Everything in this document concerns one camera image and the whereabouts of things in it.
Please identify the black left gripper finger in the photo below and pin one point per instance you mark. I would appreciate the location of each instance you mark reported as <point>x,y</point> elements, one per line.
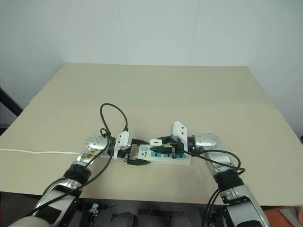
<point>138,162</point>
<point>138,140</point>

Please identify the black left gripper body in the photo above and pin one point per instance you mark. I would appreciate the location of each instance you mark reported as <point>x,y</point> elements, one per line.
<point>124,154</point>

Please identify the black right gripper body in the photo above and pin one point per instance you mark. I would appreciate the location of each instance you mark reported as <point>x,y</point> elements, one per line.
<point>176,147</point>

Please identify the white power strip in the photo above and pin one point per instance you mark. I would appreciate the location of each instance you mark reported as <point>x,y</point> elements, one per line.
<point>163,159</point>

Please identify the white charger plug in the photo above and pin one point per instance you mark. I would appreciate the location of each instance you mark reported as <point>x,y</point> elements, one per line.
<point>155,142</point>

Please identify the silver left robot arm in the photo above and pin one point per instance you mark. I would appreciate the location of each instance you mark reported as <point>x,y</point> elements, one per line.
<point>94,143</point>

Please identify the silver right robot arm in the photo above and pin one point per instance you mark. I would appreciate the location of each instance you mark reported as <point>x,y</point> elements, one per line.
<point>208,141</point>

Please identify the orange object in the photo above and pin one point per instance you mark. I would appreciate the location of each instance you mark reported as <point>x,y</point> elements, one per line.
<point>284,216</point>

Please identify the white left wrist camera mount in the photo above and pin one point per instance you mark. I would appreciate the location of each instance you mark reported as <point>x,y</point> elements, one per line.
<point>122,142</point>

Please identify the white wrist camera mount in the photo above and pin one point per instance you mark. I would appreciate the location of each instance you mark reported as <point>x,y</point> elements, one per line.
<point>122,142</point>
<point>178,132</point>

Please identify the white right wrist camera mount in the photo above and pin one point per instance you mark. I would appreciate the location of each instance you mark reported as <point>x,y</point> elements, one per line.
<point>178,132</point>

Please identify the small metal bracket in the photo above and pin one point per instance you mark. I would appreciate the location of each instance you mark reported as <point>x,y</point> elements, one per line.
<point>94,208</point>

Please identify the black slanted frame bar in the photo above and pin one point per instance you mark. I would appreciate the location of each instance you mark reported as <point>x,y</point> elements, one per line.
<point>10,102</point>

